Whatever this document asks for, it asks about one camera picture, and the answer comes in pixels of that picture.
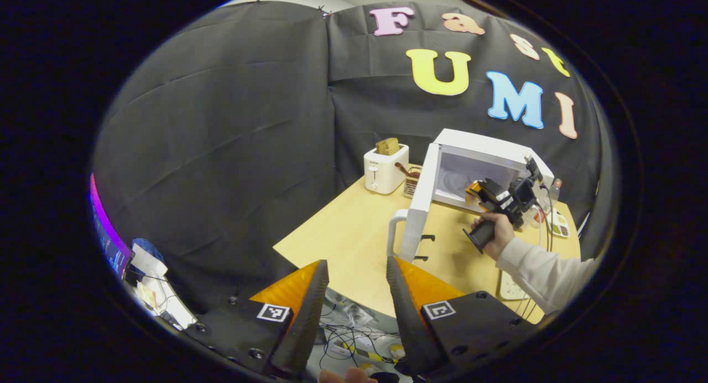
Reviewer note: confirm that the clear plastic bottle red label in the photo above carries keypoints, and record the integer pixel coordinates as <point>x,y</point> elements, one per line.
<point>555,190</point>

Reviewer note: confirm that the white microwave oven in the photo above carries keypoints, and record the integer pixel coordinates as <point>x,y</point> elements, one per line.
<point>420,206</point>

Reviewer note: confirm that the brown bread slice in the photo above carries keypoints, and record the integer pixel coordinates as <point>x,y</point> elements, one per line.
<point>388,146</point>

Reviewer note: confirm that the brown wooden spoon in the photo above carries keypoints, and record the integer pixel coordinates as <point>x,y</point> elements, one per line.
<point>405,170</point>

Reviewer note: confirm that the black backdrop cloth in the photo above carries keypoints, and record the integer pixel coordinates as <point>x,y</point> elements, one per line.
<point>221,150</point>

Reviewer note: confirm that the white divided seasoning tray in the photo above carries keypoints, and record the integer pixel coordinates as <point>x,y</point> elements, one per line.
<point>561,225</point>

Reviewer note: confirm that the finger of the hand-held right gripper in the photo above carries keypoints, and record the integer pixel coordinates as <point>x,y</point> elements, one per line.
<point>475,193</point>

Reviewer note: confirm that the white toaster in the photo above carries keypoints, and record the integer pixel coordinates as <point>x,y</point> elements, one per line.
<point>385,171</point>

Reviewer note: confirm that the blue round object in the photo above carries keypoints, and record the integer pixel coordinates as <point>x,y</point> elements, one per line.
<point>148,246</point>

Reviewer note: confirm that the white paper sheets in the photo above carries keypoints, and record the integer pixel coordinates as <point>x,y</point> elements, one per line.
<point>160,294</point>

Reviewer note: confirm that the monitor screen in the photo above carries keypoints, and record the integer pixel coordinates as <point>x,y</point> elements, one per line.
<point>108,233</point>

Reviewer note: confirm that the white power strip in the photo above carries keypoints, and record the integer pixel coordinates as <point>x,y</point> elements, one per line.
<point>511,288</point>

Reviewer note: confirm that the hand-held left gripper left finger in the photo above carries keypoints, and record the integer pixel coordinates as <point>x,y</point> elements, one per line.
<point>301,322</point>

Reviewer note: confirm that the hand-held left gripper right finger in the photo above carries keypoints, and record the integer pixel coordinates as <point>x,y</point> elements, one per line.
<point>406,322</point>

